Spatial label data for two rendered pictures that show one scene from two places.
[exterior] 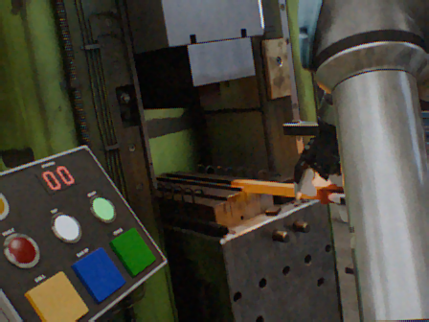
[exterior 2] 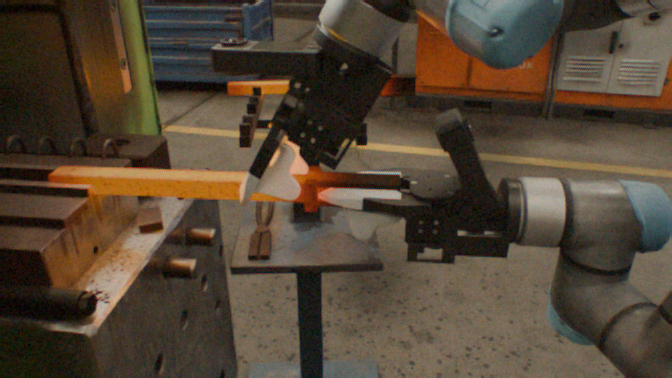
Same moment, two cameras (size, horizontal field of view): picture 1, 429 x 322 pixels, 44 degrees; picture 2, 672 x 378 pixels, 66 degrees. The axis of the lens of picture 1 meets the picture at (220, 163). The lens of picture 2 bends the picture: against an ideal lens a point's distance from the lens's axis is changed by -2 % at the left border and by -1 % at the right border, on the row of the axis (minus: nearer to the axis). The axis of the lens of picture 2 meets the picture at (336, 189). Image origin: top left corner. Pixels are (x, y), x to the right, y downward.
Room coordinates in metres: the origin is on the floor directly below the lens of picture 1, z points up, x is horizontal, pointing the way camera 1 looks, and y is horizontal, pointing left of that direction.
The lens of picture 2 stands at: (0.73, 0.13, 1.27)
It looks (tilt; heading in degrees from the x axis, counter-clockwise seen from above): 27 degrees down; 315
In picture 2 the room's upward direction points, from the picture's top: straight up
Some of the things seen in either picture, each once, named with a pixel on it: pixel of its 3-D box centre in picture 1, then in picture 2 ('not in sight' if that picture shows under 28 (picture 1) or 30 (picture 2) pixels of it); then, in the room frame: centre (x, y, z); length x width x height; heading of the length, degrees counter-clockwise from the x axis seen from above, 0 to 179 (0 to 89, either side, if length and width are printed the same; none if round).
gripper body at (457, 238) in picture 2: not in sight; (456, 214); (1.00, -0.32, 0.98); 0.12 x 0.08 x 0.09; 39
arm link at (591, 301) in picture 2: not in sight; (595, 299); (0.86, -0.41, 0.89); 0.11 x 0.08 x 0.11; 148
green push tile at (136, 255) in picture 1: (131, 252); not in sight; (0.93, 0.18, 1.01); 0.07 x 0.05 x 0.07; 153
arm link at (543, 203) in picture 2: not in sight; (531, 210); (0.94, -0.38, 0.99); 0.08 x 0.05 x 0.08; 129
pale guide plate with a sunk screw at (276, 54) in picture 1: (277, 68); not in sight; (1.61, -0.21, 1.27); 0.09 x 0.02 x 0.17; 128
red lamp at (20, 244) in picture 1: (21, 250); not in sight; (0.77, 0.31, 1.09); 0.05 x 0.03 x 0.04; 128
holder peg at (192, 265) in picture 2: (281, 236); (182, 268); (1.27, -0.12, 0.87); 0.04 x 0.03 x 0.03; 38
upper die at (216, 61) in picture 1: (173, 68); not in sight; (1.47, 0.08, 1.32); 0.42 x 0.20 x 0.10; 38
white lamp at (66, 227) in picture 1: (66, 227); not in sight; (0.86, 0.27, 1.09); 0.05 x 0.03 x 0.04; 128
